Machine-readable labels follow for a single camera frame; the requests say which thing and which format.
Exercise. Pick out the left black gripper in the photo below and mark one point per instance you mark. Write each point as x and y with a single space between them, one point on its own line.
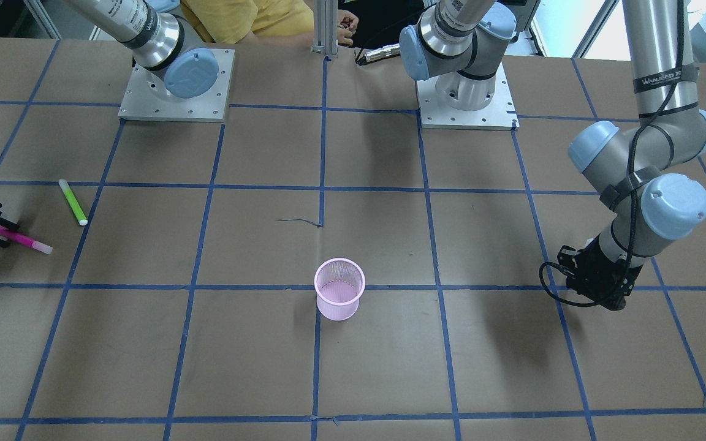
599 274

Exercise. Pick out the pink pen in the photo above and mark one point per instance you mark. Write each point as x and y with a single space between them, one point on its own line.
26 241

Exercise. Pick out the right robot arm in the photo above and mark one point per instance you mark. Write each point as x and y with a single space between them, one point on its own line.
160 42

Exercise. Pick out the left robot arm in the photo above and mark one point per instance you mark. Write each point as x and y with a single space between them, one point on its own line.
631 169

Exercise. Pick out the pink mesh cup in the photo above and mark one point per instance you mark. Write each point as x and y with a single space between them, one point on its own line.
339 284

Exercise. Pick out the green pen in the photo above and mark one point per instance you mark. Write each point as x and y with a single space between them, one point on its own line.
73 202

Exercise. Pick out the person in yellow shirt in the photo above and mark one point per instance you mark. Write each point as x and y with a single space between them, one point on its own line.
278 23

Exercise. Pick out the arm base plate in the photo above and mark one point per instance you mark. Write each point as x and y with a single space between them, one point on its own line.
452 101
194 88

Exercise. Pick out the aluminium frame post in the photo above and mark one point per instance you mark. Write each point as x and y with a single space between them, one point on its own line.
324 38

